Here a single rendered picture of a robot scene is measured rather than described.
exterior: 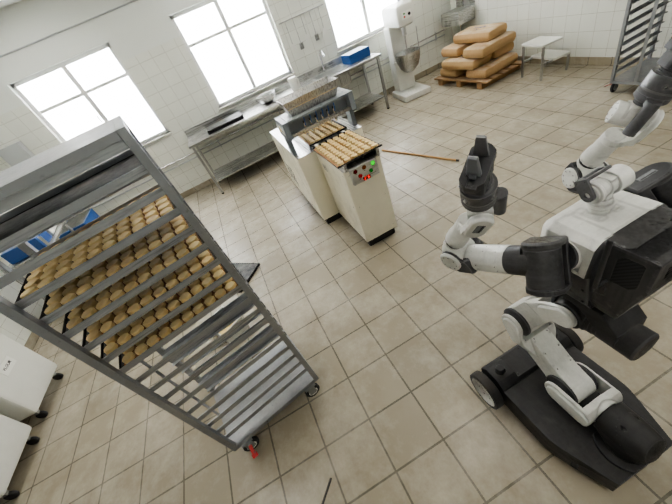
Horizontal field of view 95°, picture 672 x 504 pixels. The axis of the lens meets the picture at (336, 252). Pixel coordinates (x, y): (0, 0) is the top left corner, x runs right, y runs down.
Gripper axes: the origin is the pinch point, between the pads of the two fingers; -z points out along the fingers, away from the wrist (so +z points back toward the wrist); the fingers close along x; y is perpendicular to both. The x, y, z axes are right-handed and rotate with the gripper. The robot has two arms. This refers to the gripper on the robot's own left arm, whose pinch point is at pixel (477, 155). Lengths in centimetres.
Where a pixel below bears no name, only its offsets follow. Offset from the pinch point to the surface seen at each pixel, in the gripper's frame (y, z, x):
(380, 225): -104, 185, 51
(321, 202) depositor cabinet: -180, 188, 61
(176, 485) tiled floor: -127, 114, -177
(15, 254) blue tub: -461, 86, -126
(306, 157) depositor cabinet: -184, 142, 84
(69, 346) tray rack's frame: -112, 6, -92
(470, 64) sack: -135, 314, 394
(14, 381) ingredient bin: -308, 86, -199
